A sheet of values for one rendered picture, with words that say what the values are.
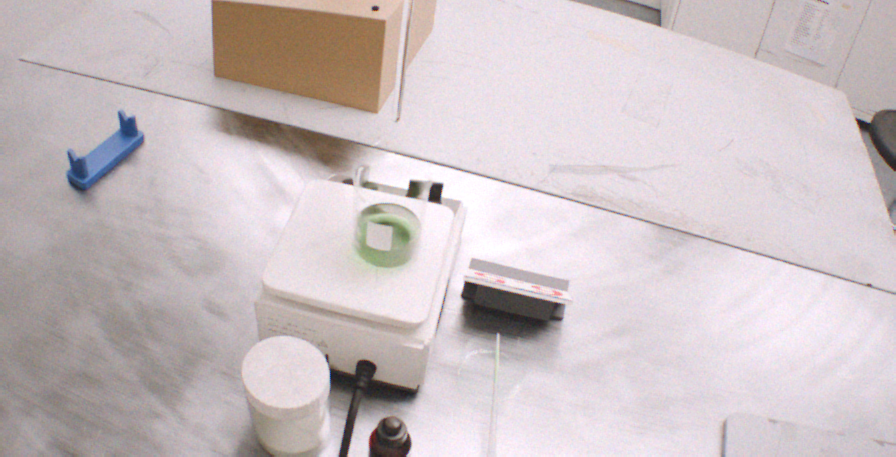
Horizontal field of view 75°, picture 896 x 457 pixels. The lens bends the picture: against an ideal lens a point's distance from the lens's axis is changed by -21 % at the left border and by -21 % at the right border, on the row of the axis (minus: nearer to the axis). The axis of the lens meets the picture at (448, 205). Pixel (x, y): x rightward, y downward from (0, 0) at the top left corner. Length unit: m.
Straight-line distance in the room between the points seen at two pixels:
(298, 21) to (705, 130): 0.51
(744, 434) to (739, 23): 2.51
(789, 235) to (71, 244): 0.76
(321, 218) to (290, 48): 0.30
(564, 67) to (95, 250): 0.62
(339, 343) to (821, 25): 2.72
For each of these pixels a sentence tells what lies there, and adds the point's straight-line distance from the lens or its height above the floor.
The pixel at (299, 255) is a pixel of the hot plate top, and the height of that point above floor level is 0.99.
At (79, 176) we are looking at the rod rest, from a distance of 0.75.
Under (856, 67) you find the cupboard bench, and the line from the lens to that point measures 3.17.
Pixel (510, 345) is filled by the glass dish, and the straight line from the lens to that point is 0.58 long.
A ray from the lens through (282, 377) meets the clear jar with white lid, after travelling 0.46.
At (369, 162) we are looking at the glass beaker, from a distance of 0.50.
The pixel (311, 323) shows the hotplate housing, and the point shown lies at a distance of 0.51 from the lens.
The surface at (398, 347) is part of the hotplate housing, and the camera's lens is 0.50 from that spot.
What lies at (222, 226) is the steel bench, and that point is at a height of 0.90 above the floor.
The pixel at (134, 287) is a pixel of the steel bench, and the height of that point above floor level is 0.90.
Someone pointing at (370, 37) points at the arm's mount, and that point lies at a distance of 0.75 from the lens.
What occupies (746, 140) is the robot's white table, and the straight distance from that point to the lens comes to 0.95.
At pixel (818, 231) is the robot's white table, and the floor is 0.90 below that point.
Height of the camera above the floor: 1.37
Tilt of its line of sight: 42 degrees down
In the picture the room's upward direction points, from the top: 9 degrees clockwise
